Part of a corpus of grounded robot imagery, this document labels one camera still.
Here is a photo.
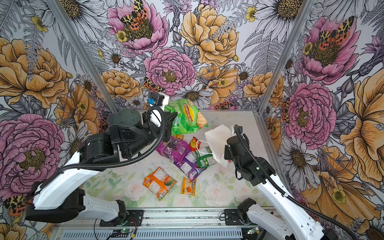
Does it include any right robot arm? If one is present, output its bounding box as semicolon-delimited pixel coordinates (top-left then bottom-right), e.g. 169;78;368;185
225;136;338;240

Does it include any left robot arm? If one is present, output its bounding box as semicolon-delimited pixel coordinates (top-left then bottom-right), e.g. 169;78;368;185
25;106;177;226

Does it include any purple snack packet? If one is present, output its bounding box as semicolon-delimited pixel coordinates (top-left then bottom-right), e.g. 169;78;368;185
174;151;205;182

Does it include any magenta snack bag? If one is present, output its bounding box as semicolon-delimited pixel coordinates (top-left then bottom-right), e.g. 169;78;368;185
156;136;191;163

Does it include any green chips bag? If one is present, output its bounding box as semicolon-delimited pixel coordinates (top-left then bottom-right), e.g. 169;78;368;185
165;99;209;136

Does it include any left aluminium frame post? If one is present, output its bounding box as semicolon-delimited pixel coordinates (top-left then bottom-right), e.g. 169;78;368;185
47;1;119;114

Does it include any narrow orange snack packet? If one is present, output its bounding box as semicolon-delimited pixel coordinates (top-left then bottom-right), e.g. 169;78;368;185
181;177;196;196

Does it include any small orange snack packet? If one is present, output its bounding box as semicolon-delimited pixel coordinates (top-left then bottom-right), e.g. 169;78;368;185
174;135;184;140

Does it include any aluminium frame post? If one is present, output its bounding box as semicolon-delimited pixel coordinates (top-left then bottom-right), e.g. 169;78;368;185
47;1;119;114
258;0;316;115

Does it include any green white snack packet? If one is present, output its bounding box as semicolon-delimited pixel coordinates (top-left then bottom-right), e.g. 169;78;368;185
195;147;217;169

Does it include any right aluminium frame post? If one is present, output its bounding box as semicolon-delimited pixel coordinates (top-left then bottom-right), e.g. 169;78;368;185
258;0;316;115

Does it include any aluminium front rail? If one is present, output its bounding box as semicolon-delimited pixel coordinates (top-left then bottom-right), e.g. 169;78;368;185
50;206;316;240

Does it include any white floral paper bag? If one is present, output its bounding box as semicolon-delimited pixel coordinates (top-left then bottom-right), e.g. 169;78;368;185
201;125;232;168

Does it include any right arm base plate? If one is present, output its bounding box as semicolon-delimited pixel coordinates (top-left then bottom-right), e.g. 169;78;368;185
224;209;250;226

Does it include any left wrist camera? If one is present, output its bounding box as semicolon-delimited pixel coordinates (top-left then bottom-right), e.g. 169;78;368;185
147;92;170;107

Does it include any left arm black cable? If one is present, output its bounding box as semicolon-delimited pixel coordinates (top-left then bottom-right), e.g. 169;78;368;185
26;105;167;199

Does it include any large orange snack bag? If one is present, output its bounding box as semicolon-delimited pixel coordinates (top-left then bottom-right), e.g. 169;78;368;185
143;167;177;201

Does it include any small red snack packet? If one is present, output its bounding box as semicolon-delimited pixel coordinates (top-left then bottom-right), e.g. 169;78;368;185
189;137;201;152

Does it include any green circuit board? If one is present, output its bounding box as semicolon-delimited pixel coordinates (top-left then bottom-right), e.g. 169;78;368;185
111;229;137;238

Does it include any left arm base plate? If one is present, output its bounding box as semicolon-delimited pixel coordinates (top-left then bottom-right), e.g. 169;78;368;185
99;210;144;227

